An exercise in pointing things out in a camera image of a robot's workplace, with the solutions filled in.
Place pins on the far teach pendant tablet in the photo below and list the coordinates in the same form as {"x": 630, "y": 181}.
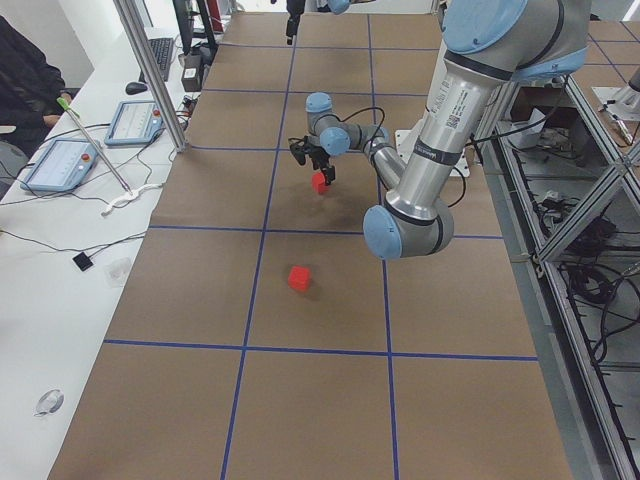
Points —
{"x": 135, "y": 123}

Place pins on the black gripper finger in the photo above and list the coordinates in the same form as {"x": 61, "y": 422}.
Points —
{"x": 328, "y": 173}

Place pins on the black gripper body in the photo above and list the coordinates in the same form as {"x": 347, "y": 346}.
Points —
{"x": 318, "y": 158}

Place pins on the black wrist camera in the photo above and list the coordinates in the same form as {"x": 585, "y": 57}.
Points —
{"x": 299, "y": 148}

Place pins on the black box with label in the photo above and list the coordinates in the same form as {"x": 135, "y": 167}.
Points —
{"x": 192, "y": 72}

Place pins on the metal rod with handle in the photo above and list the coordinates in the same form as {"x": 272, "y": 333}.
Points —
{"x": 65, "y": 105}

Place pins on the near teach pendant tablet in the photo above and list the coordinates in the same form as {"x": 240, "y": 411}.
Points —
{"x": 63, "y": 165}

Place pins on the red block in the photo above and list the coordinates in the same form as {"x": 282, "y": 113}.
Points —
{"x": 319, "y": 184}
{"x": 299, "y": 278}

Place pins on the aluminium frame post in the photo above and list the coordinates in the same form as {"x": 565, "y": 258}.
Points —
{"x": 136, "y": 34}

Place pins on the seated person dark jacket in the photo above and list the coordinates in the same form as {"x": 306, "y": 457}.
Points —
{"x": 30, "y": 90}

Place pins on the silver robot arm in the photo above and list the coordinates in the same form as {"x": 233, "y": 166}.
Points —
{"x": 296, "y": 8}
{"x": 487, "y": 43}

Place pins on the small black square pad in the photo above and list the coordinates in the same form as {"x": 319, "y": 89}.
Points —
{"x": 82, "y": 261}

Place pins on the black keyboard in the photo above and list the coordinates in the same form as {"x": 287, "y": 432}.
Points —
{"x": 163, "y": 50}

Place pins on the teach pendant tablet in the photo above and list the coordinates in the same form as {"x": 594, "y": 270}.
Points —
{"x": 135, "y": 123}
{"x": 63, "y": 165}

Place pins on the black computer mouse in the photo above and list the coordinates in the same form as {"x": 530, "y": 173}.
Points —
{"x": 134, "y": 88}

